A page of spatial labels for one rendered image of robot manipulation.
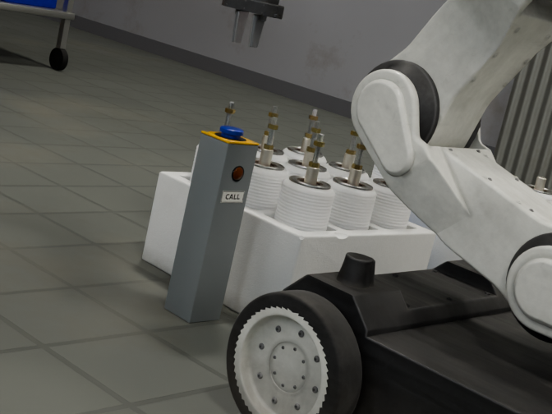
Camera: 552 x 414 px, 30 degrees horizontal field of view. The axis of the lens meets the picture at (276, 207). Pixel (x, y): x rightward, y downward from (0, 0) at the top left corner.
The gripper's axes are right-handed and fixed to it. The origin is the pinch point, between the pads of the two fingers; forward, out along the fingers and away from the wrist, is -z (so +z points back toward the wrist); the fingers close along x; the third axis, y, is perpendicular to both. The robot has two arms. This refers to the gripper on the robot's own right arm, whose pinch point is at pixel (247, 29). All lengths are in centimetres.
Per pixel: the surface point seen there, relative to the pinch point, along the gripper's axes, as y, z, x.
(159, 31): -337, -34, 265
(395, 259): -11, -35, -35
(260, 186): 7.0, -26.0, -13.9
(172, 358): 41, -48, -24
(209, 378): 42, -48, -32
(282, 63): -315, -31, 166
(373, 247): -4.0, -32.6, -33.4
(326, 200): 7.3, -24.7, -27.3
